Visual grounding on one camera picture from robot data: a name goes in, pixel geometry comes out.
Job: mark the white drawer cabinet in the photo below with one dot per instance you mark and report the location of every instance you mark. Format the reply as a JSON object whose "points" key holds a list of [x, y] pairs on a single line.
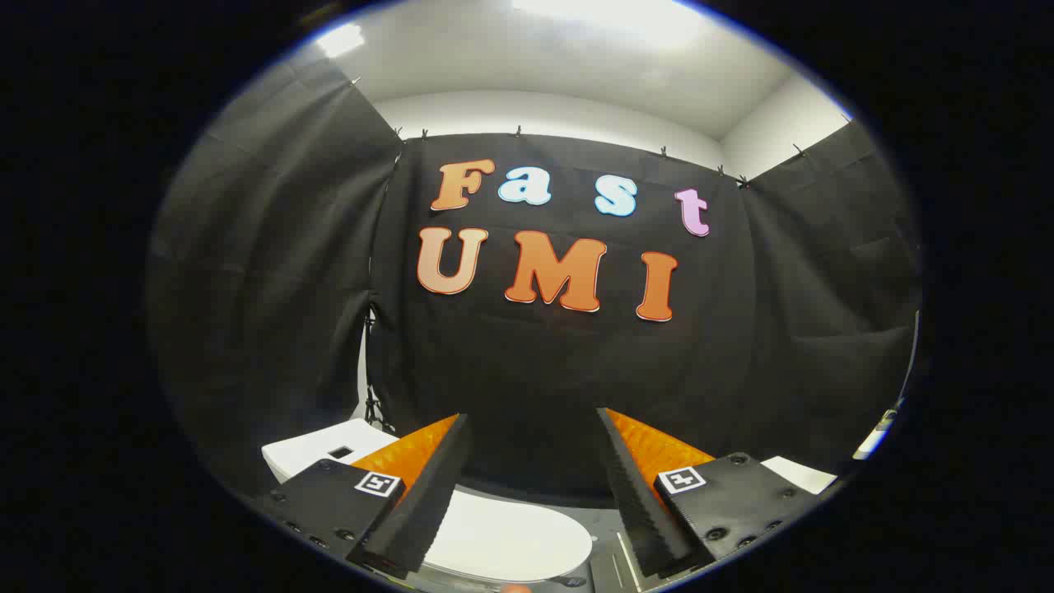
{"points": [[795, 473]]}

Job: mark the white toilet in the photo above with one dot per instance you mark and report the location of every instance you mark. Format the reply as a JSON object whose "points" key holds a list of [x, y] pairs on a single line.
{"points": [[309, 449]]}

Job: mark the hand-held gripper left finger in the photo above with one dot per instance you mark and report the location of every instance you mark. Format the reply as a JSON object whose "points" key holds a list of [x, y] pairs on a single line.
{"points": [[428, 502]]}

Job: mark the white toilet lid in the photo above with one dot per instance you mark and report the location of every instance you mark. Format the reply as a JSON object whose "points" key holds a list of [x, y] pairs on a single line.
{"points": [[510, 539]]}

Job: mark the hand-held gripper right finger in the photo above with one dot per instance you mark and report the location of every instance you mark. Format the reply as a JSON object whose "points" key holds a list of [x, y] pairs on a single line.
{"points": [[646, 511]]}

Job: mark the black backdrop cloth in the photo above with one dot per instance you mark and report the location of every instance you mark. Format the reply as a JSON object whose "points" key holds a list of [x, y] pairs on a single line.
{"points": [[535, 371]]}

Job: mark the ceiling light panel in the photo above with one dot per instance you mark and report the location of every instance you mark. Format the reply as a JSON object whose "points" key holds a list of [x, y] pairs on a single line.
{"points": [[338, 39], [609, 10]]}

